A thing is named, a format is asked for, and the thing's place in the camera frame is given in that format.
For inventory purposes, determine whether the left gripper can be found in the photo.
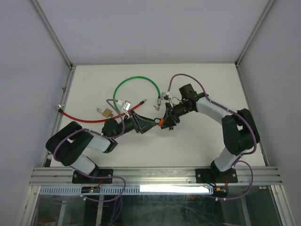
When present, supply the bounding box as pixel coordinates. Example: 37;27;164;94
112;110;157;139

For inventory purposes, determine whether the purple cable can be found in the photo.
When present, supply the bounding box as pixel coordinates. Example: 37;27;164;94
166;73;257;201
53;98;126;177

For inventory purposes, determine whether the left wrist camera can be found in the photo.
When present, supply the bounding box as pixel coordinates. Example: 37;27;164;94
117;100;131;112

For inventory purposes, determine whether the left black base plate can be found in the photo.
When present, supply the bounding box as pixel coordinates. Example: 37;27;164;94
72;168;113;184

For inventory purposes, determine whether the orange black padlock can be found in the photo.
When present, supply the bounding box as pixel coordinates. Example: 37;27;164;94
154;118;164;127

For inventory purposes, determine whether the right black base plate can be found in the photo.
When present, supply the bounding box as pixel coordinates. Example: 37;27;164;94
195;168;238;184

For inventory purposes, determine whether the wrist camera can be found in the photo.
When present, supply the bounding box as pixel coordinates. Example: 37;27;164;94
117;100;131;112
161;91;172;102

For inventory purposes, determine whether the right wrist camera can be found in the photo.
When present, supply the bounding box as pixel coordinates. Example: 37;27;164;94
161;91;172;102

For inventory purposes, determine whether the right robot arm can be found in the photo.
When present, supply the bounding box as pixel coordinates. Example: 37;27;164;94
158;84;260;184

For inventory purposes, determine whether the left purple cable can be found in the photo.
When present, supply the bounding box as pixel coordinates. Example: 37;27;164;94
53;98;126;177

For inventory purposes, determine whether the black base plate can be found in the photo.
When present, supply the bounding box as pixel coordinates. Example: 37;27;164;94
195;168;238;184
72;168;113;184

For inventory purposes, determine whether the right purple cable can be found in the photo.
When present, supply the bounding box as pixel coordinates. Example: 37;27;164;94
166;73;257;201

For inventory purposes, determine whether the aluminium front rail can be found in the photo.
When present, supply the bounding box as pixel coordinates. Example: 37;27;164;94
29;166;282;186

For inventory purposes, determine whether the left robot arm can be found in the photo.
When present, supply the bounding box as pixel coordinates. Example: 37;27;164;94
46;111;160;184

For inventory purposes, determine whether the white slotted cable duct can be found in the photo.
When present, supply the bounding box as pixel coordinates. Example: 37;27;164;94
40;185;214;196

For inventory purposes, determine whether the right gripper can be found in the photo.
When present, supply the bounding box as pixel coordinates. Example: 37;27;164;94
160;102;192;129

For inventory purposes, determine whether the brass padlock near red cable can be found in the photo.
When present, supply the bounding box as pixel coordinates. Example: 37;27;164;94
96;108;113;118

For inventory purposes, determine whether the green cable lock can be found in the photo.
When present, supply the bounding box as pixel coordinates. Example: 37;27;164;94
112;75;162;109

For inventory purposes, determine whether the red cable lock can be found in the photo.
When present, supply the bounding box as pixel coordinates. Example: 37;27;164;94
57;98;148;123

